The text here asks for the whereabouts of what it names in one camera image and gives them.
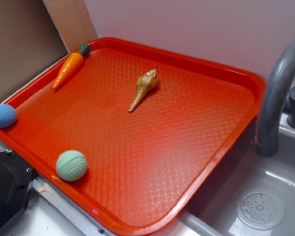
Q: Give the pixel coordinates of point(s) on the red plastic tray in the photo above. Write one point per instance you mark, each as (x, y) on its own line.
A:
(143, 166)

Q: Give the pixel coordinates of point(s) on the brown cardboard panel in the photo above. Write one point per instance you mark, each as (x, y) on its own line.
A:
(29, 43)

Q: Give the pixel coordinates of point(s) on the tan conch seashell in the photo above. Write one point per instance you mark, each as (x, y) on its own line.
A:
(144, 85)

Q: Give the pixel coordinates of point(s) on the orange toy carrot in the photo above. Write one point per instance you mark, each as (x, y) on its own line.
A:
(71, 65)

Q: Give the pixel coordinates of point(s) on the grey toy sink basin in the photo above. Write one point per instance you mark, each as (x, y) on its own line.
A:
(212, 210)

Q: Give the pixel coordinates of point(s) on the green dimpled ball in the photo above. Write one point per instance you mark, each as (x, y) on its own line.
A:
(71, 165)

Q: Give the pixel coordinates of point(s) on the blue dimpled ball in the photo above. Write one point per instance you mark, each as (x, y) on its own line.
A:
(8, 116)

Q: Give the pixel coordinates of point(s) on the round sink drain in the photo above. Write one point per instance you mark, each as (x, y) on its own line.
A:
(260, 209)

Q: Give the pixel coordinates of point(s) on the grey curved faucet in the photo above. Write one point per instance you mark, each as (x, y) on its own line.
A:
(276, 96)

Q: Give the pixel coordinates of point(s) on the black box with screws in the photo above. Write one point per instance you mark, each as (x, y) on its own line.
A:
(16, 180)

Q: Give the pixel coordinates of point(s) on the wooden board strip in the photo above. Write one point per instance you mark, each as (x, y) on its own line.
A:
(72, 22)

